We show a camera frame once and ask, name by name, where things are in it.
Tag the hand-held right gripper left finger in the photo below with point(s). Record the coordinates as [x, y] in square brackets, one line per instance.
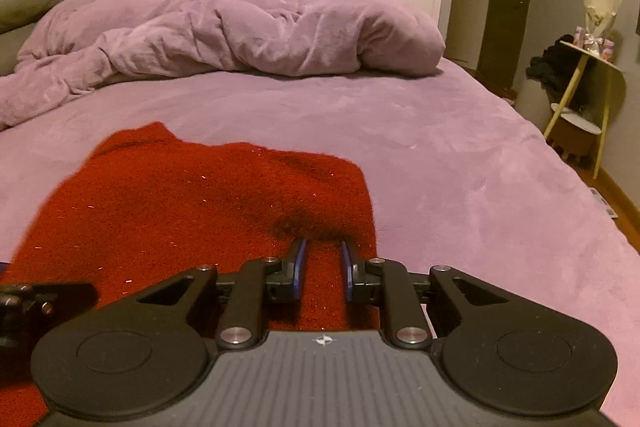
[299, 272]

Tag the red knitted sweater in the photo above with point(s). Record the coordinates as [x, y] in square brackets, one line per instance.
[200, 197]

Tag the olive bed headboard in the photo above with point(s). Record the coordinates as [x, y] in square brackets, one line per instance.
[30, 2]

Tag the pile of dark clothes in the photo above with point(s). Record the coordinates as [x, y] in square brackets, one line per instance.
[552, 67]

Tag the small pink box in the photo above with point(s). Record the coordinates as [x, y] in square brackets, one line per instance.
[580, 37]
[608, 49]

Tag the yellow-legged side table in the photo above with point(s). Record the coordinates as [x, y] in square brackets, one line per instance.
[605, 72]

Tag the purple bed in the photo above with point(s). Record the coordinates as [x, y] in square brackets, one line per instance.
[450, 157]

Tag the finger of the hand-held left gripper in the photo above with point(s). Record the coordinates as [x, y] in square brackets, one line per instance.
[35, 307]

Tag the white round bin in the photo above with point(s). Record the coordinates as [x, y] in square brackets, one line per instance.
[532, 107]

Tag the purple fleece duvet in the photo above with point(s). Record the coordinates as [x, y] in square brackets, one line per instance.
[250, 32]

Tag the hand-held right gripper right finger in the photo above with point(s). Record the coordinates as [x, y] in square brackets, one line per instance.
[345, 274]

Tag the cream wrapped bouquet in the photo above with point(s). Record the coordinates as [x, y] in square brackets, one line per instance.
[600, 14]

